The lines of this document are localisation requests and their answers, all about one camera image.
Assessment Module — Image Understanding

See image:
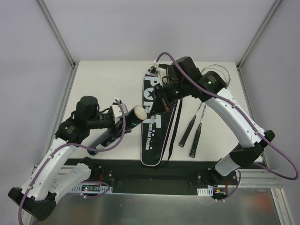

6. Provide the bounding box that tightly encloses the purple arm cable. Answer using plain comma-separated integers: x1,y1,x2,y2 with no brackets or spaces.
18,100,127,225
156,52,296,204

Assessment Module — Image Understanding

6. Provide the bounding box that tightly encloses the black racket bag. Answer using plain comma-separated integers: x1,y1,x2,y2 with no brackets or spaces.
141,65,182,167

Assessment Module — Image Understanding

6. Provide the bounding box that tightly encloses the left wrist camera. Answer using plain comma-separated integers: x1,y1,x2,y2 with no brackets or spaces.
111,98,128,123

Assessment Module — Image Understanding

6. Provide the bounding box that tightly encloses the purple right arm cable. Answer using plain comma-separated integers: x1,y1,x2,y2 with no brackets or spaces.
156,52,296,204

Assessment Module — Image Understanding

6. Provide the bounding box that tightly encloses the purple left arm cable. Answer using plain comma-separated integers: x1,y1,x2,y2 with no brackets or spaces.
18,100,127,225

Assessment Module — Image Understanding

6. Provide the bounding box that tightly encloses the badminton racket black grip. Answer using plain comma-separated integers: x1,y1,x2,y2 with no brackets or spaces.
179,103,202,148
189,104,208,158

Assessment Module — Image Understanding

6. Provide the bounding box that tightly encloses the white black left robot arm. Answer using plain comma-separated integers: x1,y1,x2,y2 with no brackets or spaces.
8,96,147,225

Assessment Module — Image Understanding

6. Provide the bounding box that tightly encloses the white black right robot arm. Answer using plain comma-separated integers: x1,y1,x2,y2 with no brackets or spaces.
146,56,275,187

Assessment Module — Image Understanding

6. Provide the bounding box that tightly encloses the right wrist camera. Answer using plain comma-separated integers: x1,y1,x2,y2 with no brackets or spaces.
146,63,169,80

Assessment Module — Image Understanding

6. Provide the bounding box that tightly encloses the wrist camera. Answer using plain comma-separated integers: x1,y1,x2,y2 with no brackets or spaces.
146,63,169,80
111,98,128,123

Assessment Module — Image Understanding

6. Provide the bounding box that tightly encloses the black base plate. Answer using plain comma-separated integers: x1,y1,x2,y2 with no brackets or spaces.
63,159,237,195

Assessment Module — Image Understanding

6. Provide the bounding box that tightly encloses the white feather shuttlecock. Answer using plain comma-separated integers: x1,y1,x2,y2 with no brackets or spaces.
134,105,148,121

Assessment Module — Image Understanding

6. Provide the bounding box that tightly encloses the black shuttlecock tube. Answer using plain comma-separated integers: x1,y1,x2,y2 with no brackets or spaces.
88,105,148,150

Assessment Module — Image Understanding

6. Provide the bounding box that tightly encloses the aluminium frame rail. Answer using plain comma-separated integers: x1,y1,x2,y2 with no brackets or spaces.
30,164,284,188

